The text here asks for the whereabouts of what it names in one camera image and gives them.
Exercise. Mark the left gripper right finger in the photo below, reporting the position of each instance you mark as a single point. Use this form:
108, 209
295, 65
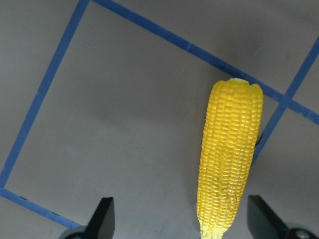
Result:
263, 222

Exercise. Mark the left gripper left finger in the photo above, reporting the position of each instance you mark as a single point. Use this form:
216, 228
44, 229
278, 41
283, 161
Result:
102, 223

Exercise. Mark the yellow corn cob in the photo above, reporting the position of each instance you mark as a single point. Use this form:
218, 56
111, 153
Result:
231, 128

